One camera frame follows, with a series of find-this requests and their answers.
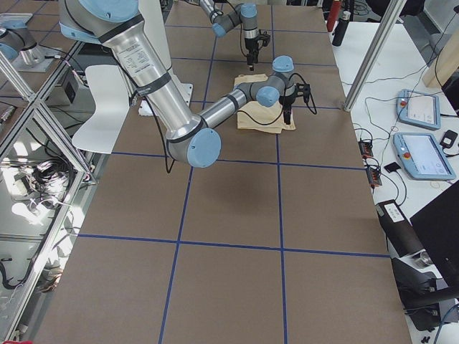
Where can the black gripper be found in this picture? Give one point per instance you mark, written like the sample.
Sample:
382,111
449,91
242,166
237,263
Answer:
288,99
250,46

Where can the cream long-sleeve graphic shirt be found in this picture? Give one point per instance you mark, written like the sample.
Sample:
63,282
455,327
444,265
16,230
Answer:
254,116

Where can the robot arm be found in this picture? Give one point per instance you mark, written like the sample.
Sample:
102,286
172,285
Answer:
243,15
205,147

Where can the orange black usb hub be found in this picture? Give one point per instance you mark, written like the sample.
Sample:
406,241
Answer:
365,148

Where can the red water bottle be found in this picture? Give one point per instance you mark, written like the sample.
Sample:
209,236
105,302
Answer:
334,11

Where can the black water bottle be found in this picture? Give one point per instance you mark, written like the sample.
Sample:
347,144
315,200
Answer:
341,27

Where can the blue teach pendant far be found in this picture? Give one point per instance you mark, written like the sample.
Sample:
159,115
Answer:
418,109

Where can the blue teach pendant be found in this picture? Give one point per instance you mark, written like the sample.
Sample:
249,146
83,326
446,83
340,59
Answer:
418,109
422,157

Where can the blue teach pendant near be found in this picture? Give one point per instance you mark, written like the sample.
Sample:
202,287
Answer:
422,157

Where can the black cylinder device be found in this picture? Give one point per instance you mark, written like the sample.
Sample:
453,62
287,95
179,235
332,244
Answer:
397,228

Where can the black monitor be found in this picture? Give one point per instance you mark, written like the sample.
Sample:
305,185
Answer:
436,226

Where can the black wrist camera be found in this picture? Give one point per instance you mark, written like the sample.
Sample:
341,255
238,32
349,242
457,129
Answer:
263,38
303,90

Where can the aluminium frame post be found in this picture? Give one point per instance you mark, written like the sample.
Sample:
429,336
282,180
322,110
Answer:
384,29

